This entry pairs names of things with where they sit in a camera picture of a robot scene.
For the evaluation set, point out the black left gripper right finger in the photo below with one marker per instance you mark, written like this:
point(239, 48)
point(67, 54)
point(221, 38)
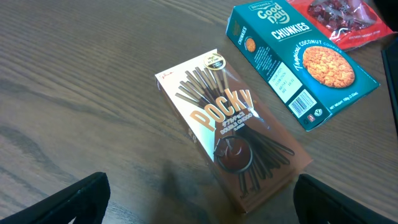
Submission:
point(318, 203)

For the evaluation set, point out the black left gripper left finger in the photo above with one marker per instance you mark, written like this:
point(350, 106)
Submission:
point(82, 202)

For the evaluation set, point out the brown Pocky box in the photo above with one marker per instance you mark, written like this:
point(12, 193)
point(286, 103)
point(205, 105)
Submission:
point(250, 153)

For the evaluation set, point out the teal Chunkies cookie box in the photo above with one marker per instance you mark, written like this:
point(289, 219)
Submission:
point(313, 77)

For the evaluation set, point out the red Hacks candy bag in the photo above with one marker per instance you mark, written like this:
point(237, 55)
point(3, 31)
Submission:
point(347, 23)

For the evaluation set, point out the black open gift box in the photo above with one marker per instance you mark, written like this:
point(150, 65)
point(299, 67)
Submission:
point(389, 57)

